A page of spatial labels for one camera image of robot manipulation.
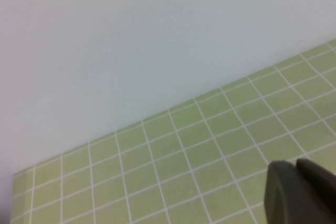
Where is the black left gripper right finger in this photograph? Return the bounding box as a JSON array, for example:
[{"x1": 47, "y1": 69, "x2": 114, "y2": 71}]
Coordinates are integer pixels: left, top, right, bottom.
[{"x1": 296, "y1": 157, "x2": 336, "y2": 224}]

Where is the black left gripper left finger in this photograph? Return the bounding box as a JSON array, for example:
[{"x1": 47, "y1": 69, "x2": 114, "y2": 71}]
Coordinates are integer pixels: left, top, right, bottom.
[{"x1": 263, "y1": 159, "x2": 320, "y2": 224}]

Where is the green grid mat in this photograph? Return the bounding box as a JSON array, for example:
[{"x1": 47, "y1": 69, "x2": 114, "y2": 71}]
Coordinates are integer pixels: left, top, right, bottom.
[{"x1": 10, "y1": 39, "x2": 336, "y2": 224}]

